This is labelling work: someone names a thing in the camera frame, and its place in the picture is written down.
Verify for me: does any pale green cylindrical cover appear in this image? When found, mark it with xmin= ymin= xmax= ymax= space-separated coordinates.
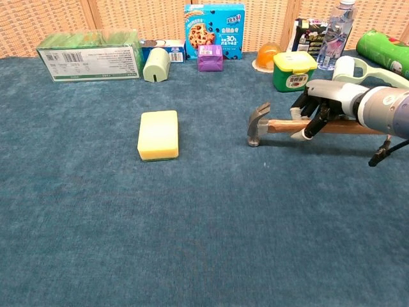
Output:
xmin=142 ymin=47 xmax=172 ymax=83

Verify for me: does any claw hammer with wooden handle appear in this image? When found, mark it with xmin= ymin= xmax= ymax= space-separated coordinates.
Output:
xmin=246 ymin=102 xmax=387 ymax=148

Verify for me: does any orange jelly cup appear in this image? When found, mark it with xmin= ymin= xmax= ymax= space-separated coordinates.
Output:
xmin=252 ymin=42 xmax=283 ymax=74

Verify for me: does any small blue white cookie box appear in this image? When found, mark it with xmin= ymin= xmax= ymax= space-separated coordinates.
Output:
xmin=139 ymin=38 xmax=187 ymax=63

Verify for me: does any yellow sponge with green base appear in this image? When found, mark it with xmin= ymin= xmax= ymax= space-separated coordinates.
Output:
xmin=137 ymin=110 xmax=180 ymax=162

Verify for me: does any blue chocolate chip cookie box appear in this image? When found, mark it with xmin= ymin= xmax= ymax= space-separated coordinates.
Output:
xmin=183 ymin=3 xmax=246 ymax=61

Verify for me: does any green tub with yellow lid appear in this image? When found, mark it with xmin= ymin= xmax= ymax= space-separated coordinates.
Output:
xmin=272 ymin=51 xmax=318 ymax=93

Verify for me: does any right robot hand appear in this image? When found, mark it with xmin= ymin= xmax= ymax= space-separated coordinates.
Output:
xmin=289 ymin=79 xmax=373 ymax=141

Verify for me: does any black cable with connector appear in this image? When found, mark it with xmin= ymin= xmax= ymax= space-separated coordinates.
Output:
xmin=368 ymin=135 xmax=409 ymax=168

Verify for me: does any black white carton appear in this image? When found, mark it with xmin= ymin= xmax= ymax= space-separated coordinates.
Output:
xmin=286 ymin=18 xmax=330 ymax=59

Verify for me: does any woven rattan folding screen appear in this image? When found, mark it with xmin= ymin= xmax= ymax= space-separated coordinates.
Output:
xmin=0 ymin=0 xmax=409 ymax=59

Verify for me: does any pale green lint roller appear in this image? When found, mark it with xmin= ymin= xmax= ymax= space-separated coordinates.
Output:
xmin=332 ymin=55 xmax=409 ymax=90

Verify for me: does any green clear plastic package box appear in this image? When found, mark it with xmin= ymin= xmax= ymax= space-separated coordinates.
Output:
xmin=36 ymin=29 xmax=144 ymax=83

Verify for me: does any green chips can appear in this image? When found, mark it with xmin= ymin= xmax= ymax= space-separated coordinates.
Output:
xmin=355 ymin=29 xmax=409 ymax=81

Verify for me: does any clear plastic water bottle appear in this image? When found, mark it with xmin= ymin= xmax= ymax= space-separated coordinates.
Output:
xmin=316 ymin=0 xmax=358 ymax=71

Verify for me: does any small purple carton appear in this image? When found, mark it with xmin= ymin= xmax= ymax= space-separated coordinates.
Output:
xmin=197 ymin=44 xmax=224 ymax=72

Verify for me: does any blue carpet table cover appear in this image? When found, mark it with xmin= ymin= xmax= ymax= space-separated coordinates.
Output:
xmin=0 ymin=49 xmax=409 ymax=307

